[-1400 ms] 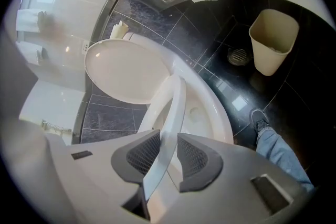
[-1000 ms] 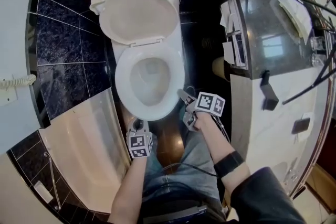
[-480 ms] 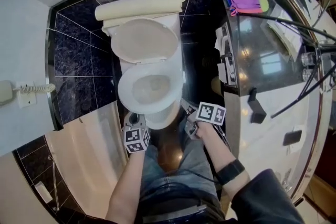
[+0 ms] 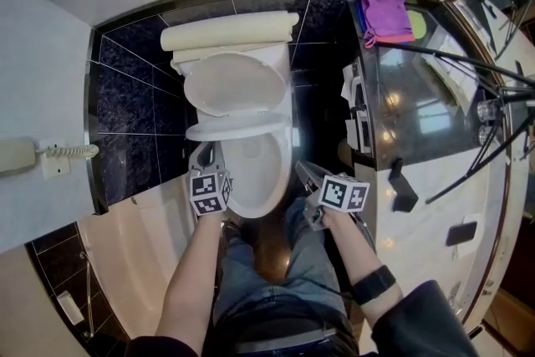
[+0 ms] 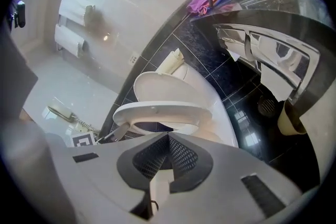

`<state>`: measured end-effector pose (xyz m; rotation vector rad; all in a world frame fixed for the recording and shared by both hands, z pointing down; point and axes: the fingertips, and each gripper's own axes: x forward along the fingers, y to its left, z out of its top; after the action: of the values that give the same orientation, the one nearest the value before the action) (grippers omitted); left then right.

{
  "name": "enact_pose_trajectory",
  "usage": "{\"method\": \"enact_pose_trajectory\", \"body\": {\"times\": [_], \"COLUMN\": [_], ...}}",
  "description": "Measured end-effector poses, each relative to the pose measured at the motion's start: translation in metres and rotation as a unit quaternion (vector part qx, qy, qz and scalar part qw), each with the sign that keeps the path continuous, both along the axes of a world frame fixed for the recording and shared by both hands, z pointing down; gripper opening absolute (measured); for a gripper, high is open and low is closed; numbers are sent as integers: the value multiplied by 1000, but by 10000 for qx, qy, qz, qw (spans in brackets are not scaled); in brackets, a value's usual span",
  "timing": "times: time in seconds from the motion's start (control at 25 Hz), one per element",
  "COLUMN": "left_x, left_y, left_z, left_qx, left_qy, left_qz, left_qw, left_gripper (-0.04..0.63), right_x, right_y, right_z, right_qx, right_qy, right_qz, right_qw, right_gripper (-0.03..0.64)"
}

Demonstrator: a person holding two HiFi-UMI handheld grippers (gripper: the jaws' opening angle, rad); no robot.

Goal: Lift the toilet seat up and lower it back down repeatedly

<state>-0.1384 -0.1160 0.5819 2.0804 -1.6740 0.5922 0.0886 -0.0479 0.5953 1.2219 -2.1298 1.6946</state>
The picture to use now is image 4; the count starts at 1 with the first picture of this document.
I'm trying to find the black belt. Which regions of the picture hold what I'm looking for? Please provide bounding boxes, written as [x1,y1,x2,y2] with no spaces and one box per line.
[232,325,339,355]

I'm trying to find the black box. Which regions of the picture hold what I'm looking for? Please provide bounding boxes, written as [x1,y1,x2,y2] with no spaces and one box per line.
[387,157,420,214]

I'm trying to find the white toilet bowl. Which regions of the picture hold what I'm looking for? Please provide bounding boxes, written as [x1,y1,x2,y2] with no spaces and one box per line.
[196,41,293,219]

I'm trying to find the white toilet seat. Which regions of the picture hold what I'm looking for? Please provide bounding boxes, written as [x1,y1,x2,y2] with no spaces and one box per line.
[185,112,293,143]

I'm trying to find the white bathtub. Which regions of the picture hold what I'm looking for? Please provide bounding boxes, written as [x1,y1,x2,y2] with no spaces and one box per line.
[76,169,225,344]

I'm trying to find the cream toilet tank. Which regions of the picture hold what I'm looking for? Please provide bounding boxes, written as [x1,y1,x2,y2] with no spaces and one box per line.
[160,10,301,64]

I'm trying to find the beige wall phone plate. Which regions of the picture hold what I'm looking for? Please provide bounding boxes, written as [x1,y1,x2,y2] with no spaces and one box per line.
[38,139,71,181]

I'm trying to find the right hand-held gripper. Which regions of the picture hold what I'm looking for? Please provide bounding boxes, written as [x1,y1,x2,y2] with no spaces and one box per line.
[294,161,371,232]

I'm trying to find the black sleeve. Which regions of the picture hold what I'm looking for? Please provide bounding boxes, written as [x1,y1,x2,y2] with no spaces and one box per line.
[370,278,476,357]
[124,332,206,357]

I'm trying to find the beige wall phone handset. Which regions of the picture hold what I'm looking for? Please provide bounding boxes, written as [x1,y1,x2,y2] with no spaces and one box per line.
[0,136,38,179]

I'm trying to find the beige coiled phone cord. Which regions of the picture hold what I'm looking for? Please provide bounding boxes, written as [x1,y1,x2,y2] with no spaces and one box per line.
[36,143,100,161]

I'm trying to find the clear drinking glass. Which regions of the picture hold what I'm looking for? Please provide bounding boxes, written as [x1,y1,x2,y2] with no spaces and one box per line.
[476,98,503,125]
[476,124,499,144]

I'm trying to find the white soap dish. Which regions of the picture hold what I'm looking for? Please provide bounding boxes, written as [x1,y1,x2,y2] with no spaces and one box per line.
[55,291,85,326]

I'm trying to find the marble vanity counter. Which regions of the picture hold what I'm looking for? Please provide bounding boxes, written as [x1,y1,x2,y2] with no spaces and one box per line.
[345,0,528,334]

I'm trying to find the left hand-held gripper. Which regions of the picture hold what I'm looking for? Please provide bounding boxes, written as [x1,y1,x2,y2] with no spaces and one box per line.
[187,140,235,218]

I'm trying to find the chrome bathtub grab bar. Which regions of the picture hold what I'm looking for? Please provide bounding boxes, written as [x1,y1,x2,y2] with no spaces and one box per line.
[78,250,96,340]

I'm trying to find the black smartphone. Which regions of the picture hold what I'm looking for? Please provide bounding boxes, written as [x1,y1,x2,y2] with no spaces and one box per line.
[445,221,479,247]

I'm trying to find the white toilet lid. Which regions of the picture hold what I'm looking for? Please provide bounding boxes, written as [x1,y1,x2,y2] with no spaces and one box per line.
[182,51,288,118]

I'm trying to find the black right sleeve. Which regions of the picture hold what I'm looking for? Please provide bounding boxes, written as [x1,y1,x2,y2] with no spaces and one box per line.
[370,278,476,357]

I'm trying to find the purple cloth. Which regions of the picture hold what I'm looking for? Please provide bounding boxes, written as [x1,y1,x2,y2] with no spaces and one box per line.
[359,0,416,50]

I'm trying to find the black tripod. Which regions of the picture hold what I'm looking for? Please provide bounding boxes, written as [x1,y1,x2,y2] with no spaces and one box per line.
[370,0,535,206]

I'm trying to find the black left sleeve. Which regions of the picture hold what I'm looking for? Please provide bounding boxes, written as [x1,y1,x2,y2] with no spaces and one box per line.
[124,332,206,357]

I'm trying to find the person's right forearm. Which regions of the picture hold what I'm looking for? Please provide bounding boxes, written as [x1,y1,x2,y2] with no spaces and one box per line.
[324,207,403,324]

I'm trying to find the wall mirror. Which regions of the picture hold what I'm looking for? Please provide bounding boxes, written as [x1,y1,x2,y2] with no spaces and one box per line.
[453,0,535,68]

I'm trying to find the blue jeans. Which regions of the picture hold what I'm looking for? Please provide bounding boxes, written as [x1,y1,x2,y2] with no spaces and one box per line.
[211,196,357,348]

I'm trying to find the black wristband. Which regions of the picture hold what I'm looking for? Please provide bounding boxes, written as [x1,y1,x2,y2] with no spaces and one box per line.
[349,264,398,306]

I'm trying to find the person's left forearm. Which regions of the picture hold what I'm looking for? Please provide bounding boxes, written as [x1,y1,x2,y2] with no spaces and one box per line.
[153,212,225,348]

